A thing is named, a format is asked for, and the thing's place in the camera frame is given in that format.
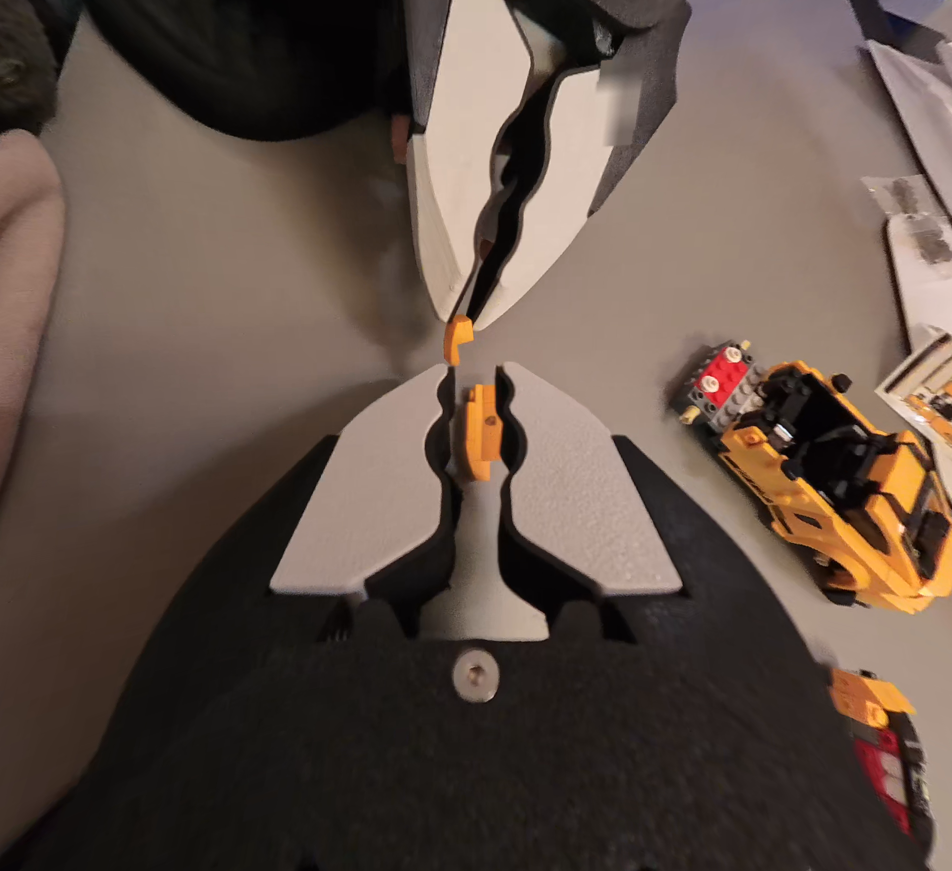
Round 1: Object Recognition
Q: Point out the beige shirt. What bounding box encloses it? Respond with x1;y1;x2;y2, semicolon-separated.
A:
0;129;66;485

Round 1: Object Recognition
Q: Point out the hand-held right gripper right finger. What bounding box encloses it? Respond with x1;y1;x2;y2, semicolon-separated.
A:
494;361;684;640

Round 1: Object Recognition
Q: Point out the white paper scrap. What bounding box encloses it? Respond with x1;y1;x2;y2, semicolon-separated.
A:
865;38;952;218

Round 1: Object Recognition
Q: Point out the white stand with metal poles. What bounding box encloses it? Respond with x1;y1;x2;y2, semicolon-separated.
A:
885;217;952;360

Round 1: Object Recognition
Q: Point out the orange white red lego subassembly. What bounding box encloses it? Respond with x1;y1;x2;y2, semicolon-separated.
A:
450;384;498;484

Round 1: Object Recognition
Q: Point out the yellow lego car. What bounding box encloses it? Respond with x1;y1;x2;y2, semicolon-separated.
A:
669;339;952;615

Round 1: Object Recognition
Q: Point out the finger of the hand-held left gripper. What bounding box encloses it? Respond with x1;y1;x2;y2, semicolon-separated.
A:
467;64;616;334
405;0;555;323

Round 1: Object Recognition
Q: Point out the black orange lego bumper assembly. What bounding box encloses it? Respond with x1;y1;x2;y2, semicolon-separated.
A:
827;666;940;859

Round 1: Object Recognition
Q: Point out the person's left forearm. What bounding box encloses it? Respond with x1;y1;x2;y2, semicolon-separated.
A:
78;0;417;142

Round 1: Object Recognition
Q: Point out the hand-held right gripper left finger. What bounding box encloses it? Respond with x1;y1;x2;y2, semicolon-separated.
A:
269;363;458;640

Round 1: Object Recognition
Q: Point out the lego sticker sheet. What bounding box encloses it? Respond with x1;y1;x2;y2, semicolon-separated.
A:
876;334;952;450

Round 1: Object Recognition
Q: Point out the orange curved lego piece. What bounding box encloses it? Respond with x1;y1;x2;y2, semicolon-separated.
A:
442;315;476;368

